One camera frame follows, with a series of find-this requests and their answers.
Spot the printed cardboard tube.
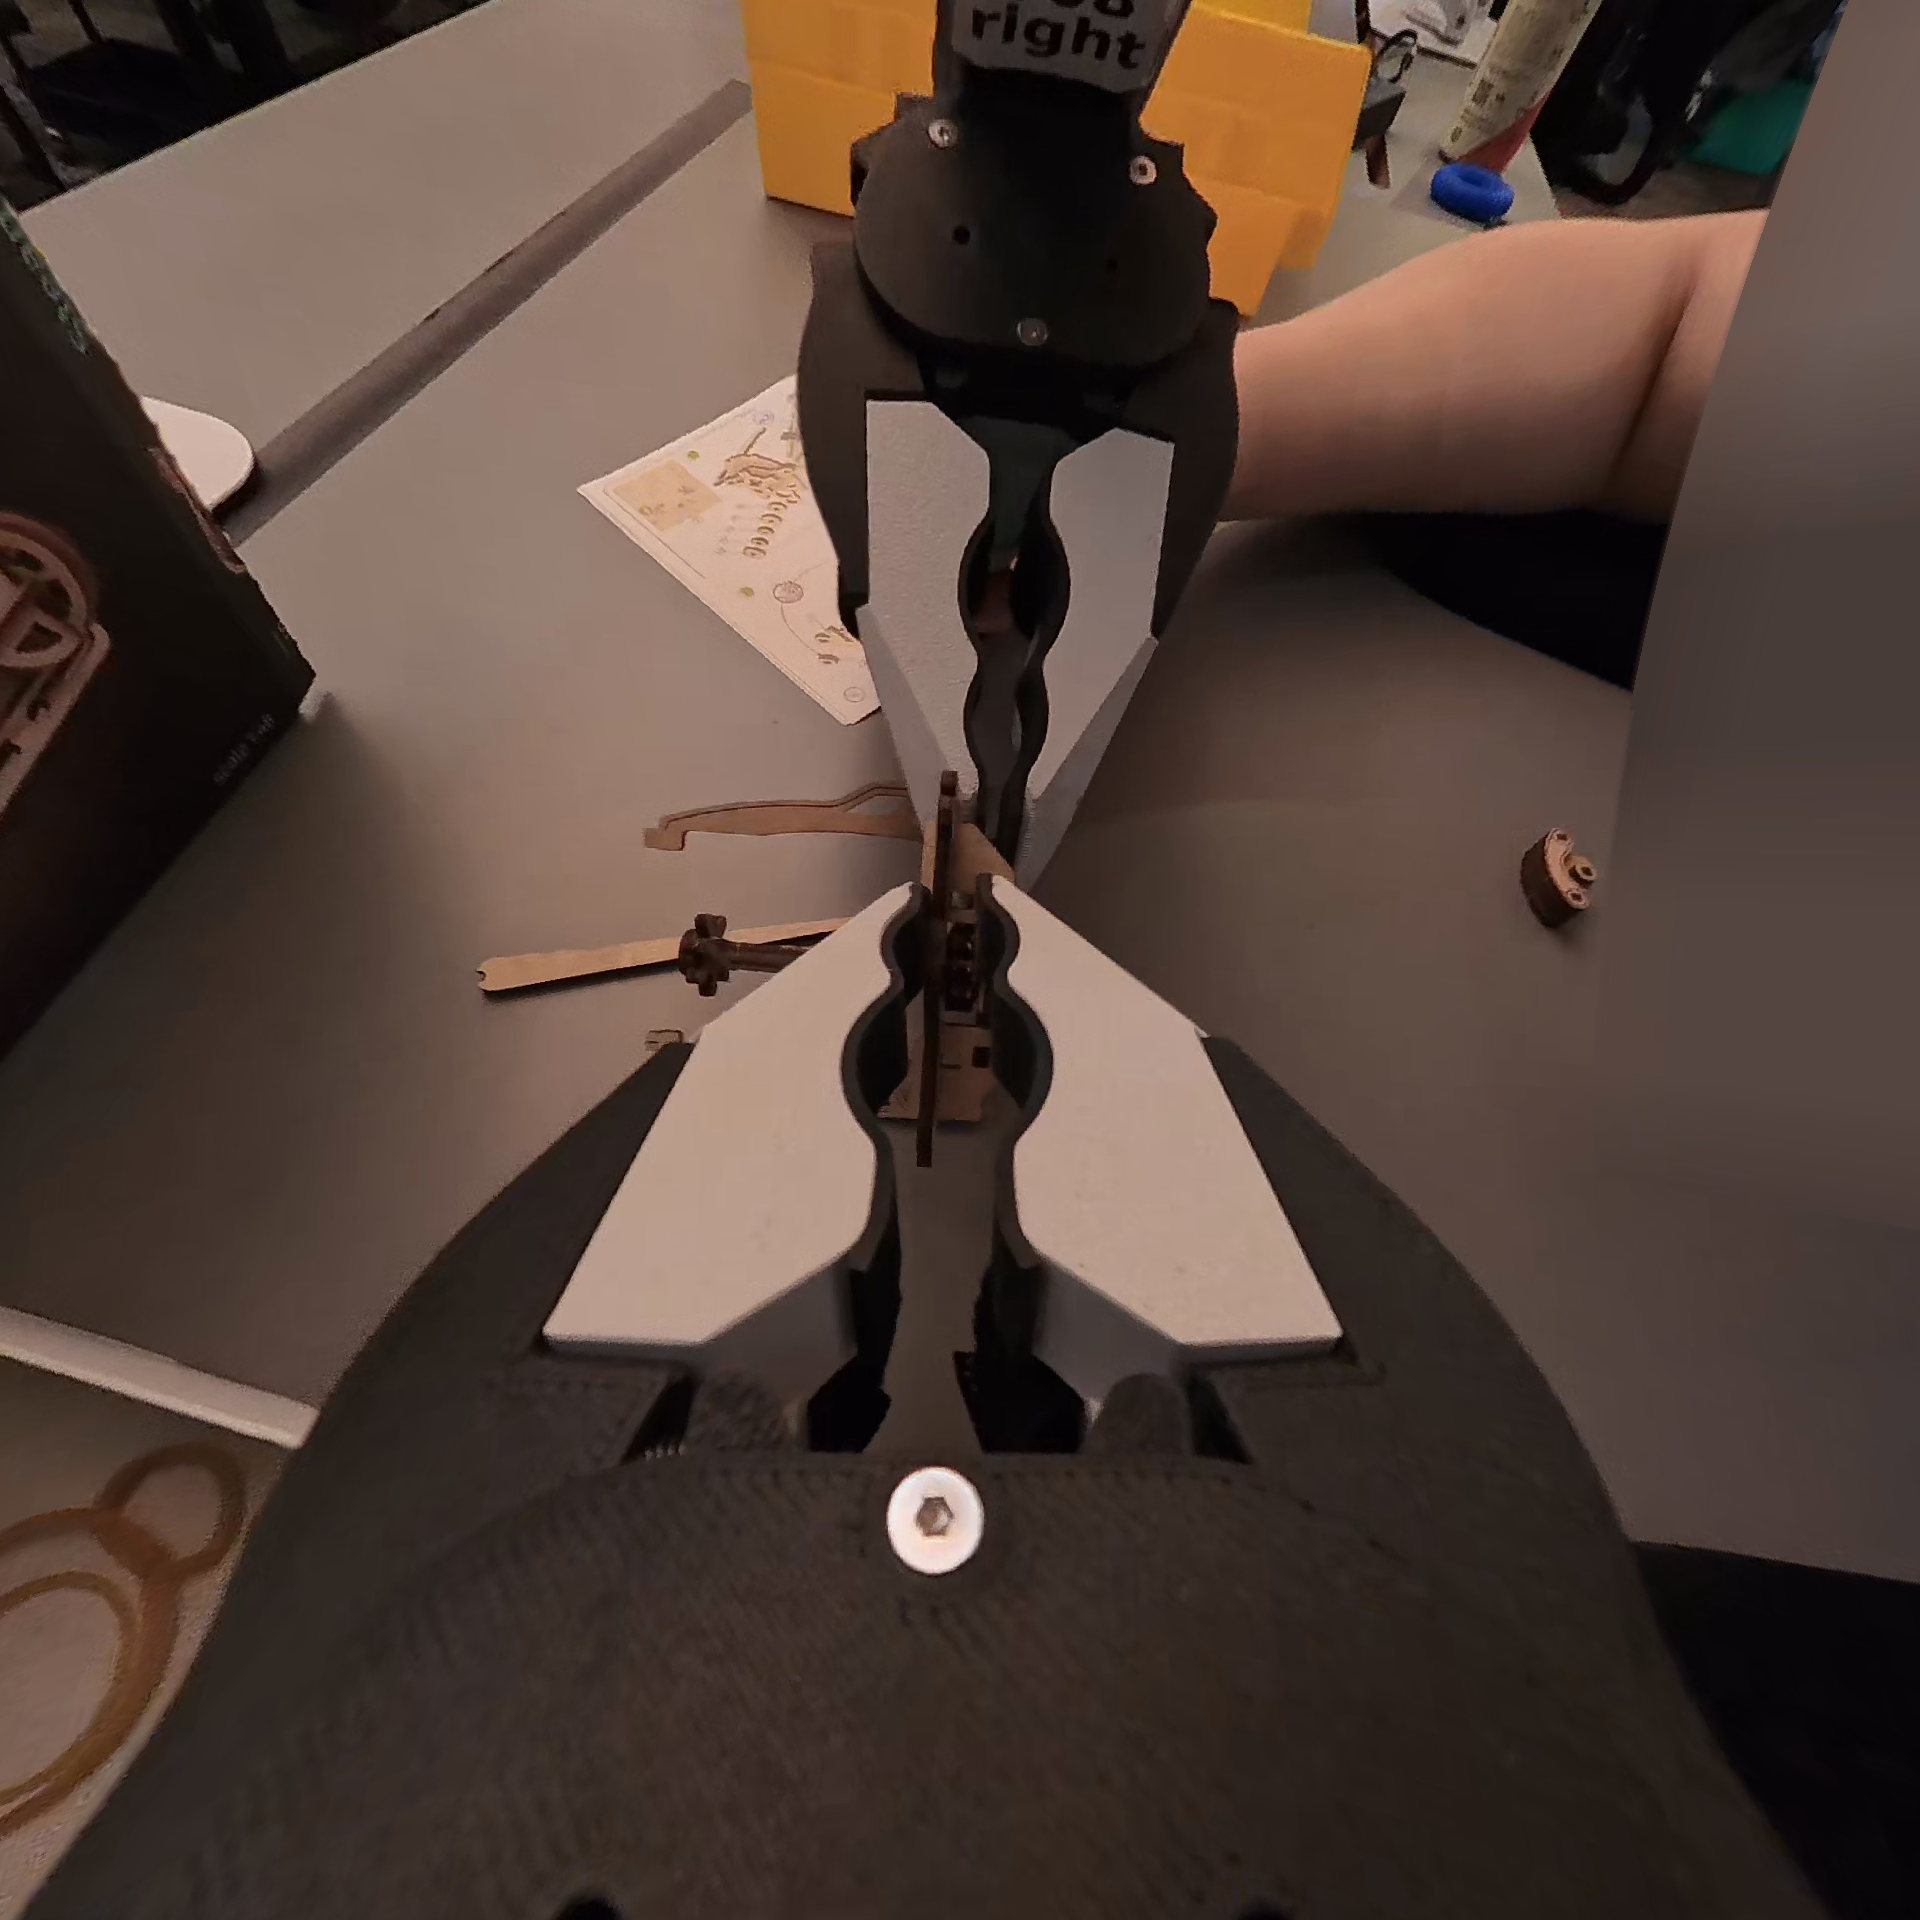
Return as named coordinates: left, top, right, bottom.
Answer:
left=1437, top=0, right=1575, bottom=168

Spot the person's right forearm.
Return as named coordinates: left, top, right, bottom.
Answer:
left=1227, top=207, right=1770, bottom=528

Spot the printed instruction sheet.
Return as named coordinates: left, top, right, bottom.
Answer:
left=575, top=374, right=883, bottom=726

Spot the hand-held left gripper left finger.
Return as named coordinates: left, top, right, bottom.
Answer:
left=544, top=882, right=923, bottom=1375

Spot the flat wooden stick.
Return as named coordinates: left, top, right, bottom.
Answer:
left=478, top=914, right=847, bottom=994

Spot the white cardboard box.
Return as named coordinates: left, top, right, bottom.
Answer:
left=0, top=1302, right=323, bottom=1920

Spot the black model kit box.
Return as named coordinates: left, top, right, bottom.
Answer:
left=0, top=193, right=320, bottom=1057

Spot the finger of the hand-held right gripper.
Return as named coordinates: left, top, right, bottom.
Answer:
left=862, top=393, right=1032, bottom=889
left=1024, top=423, right=1176, bottom=893

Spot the pile of rubber bands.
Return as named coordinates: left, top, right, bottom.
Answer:
left=0, top=1439, right=249, bottom=1823

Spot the long wooden lever part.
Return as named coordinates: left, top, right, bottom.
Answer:
left=645, top=784, right=920, bottom=855

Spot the small wooden gear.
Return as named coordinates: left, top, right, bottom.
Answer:
left=679, top=909, right=824, bottom=994

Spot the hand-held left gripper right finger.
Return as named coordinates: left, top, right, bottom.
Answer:
left=978, top=878, right=1345, bottom=1414

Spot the yellow plastic bin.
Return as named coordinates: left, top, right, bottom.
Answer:
left=742, top=0, right=1374, bottom=272

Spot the curved wooden part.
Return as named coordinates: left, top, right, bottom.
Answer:
left=1520, top=826, right=1600, bottom=928

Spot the white rounded base plate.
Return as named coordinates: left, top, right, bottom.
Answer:
left=141, top=393, right=259, bottom=512

